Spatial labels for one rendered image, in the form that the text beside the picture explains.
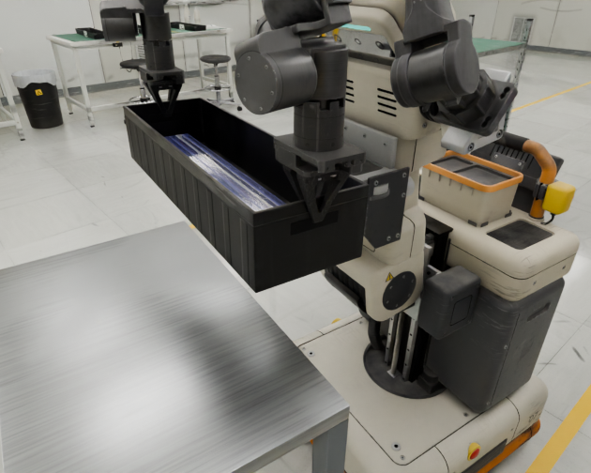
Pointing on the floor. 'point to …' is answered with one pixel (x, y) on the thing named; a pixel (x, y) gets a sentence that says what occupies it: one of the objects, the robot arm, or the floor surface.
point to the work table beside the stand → (150, 366)
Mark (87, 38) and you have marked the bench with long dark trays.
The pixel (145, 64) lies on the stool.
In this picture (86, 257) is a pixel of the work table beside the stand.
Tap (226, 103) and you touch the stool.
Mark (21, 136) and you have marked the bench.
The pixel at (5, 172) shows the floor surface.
